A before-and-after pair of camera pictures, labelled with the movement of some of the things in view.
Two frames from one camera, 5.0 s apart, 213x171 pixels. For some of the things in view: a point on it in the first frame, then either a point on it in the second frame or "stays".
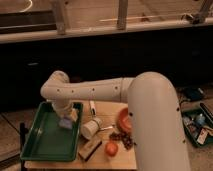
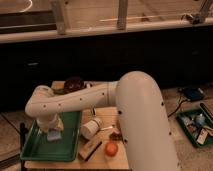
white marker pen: (93, 110) stays
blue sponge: (66, 123) → (54, 134)
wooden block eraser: (89, 148) stays
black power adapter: (193, 93) stays
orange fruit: (111, 148) stays
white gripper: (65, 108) → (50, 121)
